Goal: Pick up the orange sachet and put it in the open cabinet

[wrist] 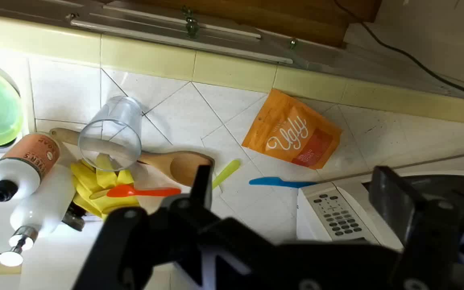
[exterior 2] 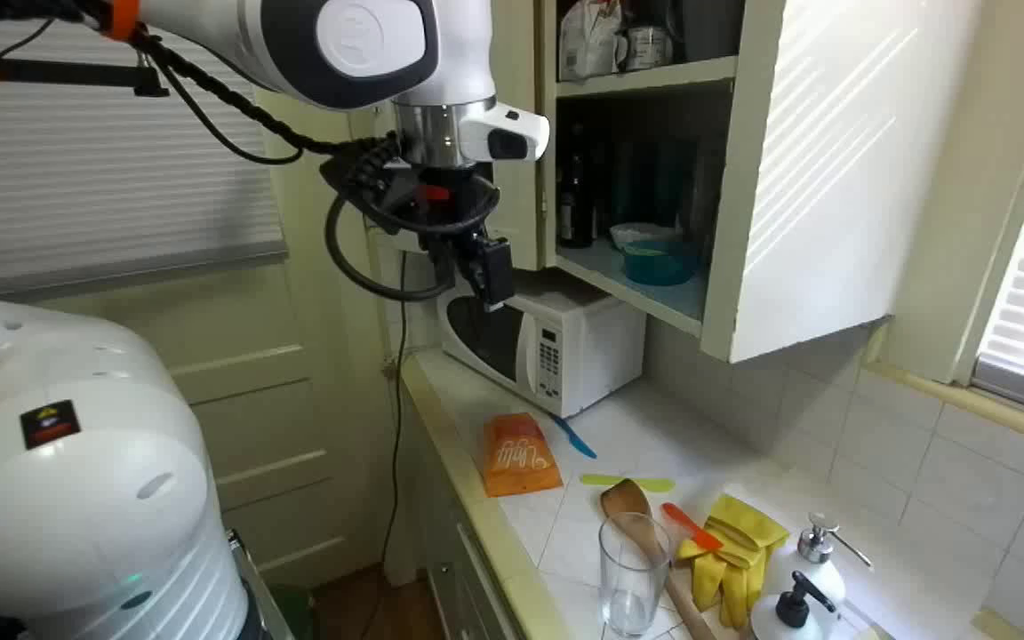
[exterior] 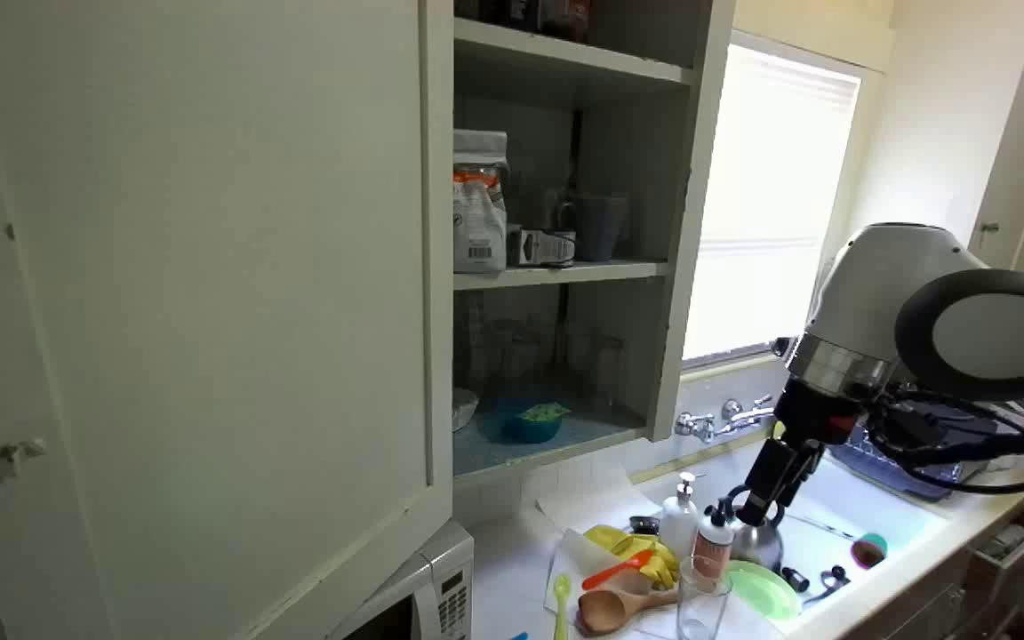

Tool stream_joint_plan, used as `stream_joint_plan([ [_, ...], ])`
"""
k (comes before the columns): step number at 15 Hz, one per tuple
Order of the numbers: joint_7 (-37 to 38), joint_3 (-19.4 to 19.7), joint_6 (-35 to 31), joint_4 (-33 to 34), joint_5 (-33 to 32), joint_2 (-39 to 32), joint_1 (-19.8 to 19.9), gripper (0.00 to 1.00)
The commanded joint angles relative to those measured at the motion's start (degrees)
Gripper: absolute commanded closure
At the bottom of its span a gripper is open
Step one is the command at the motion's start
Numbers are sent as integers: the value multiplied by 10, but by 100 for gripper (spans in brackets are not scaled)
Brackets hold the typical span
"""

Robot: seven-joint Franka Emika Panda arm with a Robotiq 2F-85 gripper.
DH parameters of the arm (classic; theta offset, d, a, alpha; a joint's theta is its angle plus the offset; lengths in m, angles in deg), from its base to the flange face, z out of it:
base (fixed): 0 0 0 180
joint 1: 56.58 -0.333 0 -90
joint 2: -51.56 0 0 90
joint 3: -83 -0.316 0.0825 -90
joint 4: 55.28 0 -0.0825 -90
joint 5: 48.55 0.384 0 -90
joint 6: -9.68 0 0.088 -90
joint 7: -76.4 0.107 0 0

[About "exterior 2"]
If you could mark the cream lower cabinet drawers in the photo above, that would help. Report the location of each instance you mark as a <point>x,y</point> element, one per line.
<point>459,581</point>

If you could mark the cream open wall cabinet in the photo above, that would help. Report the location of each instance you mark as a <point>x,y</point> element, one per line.
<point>643,74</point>

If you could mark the soap dispenser with black pump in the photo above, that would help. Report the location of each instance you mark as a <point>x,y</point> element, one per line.
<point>792,609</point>

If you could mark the cream cabinet door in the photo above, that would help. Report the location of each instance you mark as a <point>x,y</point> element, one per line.
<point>844,179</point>
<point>522,206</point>

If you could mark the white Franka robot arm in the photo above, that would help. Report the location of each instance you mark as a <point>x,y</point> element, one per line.
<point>63,498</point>

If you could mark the white bowl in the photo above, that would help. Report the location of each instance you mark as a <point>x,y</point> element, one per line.
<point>643,232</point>

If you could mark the yellow sponge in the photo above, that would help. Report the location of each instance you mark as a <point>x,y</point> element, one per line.
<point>751,522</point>

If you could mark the dark bottle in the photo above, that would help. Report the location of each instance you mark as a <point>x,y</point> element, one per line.
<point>573,215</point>

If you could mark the white mug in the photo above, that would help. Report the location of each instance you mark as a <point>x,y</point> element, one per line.
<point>651,47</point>

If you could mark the orange sachet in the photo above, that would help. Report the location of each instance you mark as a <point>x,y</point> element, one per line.
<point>522,456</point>

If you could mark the blue plastic utensil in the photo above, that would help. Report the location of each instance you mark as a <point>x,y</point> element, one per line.
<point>579,443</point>

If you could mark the soap dispenser with silver pump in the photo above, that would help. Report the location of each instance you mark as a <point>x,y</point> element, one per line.
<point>820,552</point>

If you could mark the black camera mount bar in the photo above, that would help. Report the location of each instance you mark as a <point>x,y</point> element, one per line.
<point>63,74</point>

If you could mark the wooden spoon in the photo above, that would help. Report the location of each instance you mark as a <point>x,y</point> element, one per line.
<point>627,506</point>

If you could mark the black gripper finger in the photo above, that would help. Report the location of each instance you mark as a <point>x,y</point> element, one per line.
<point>467,261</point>
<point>495,271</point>

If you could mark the yellow rubber gloves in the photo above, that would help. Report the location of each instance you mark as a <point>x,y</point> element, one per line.
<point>737,572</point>

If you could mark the clear drinking glass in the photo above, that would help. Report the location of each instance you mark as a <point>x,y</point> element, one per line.
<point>632,590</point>

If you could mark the white microwave oven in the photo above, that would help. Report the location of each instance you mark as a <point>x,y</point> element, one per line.
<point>572,344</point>

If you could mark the dark container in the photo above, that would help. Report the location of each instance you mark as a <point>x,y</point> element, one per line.
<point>708,30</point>

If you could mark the teal bowl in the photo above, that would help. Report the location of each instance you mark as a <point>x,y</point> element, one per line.
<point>658,267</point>

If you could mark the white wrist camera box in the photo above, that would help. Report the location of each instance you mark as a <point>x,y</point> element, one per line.
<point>513,128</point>

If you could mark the yellow-green plastic utensil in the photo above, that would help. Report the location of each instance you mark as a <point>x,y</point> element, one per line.
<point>655,486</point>

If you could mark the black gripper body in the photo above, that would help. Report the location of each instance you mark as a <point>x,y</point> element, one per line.
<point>441,199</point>

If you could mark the cream panel door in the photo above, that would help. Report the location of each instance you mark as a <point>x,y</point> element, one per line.
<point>274,391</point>

